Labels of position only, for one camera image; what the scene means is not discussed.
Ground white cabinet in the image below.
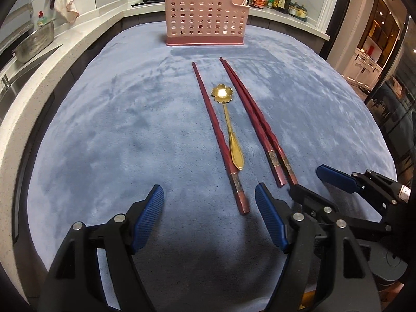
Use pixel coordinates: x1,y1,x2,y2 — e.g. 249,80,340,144
344,47,383,87

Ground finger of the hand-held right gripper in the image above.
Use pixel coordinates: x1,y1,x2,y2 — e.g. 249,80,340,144
289,185,395,235
316,165,415,217

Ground stainless steel sink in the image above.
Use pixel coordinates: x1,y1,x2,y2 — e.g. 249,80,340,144
0,44,63,105

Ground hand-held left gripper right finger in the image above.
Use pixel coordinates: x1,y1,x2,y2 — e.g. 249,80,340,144
254,183,379,312

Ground grey window blinds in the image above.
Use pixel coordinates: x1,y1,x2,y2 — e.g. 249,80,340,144
0,0,37,51

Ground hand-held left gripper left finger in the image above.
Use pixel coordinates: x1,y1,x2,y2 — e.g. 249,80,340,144
39,184,165,312

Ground pink perforated utensil holder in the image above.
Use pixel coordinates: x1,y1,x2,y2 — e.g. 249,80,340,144
163,0,251,47

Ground row of spice jars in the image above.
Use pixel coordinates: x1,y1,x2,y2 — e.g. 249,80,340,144
289,2,308,19

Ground metal colander bowl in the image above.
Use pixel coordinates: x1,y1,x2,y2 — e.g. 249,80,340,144
12,19,56,64

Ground maroon chopstick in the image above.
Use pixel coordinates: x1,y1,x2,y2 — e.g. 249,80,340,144
192,62,251,216

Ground blue plush blanket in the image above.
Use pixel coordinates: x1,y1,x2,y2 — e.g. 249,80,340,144
26,19,399,312

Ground gold flower-shaped spoon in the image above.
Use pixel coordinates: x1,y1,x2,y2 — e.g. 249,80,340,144
211,84,245,171

